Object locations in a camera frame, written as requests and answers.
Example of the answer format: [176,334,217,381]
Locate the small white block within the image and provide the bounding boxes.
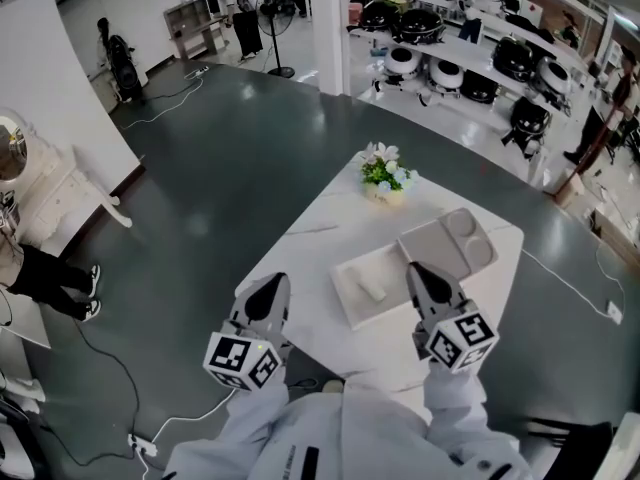
[349,265,387,303]

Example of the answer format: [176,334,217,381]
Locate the white metal shelf rack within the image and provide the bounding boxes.
[344,0,617,179]

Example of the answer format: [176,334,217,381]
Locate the grey lid with round dents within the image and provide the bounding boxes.
[397,206,500,282]

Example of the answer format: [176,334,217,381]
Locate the black backpack on stand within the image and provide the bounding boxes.
[107,34,149,102]

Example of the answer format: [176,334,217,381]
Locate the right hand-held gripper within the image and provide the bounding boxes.
[405,262,501,373]

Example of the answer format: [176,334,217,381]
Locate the group of round backpack shells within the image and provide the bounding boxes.
[359,0,574,157]

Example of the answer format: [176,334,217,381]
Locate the black standing fan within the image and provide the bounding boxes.
[257,0,296,79]

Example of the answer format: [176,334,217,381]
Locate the small wooden shelf unit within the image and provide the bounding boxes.
[163,0,232,61]

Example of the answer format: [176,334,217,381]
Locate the oval mirror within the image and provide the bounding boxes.
[0,111,29,182]

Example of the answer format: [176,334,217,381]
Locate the cream dresser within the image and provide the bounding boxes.
[0,107,134,249]

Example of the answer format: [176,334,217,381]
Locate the white power cable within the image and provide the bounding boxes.
[142,386,237,480]
[520,240,627,315]
[119,73,206,130]

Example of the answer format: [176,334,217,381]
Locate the person's light jacket torso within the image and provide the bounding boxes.
[162,390,534,480]

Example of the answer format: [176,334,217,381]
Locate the cardboard box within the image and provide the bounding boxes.
[554,170,586,207]

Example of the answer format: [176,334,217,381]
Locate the person's left forearm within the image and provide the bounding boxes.
[219,375,301,454]

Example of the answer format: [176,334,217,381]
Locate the white rectangular tray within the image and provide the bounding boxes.
[329,246,444,332]

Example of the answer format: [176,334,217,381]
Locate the black power cable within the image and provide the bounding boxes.
[29,312,147,469]

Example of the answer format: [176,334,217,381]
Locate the potted white flowers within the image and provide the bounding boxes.
[359,141,420,208]

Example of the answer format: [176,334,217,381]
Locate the white pillar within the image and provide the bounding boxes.
[307,0,352,97]

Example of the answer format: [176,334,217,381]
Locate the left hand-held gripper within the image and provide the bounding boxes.
[202,273,292,393]

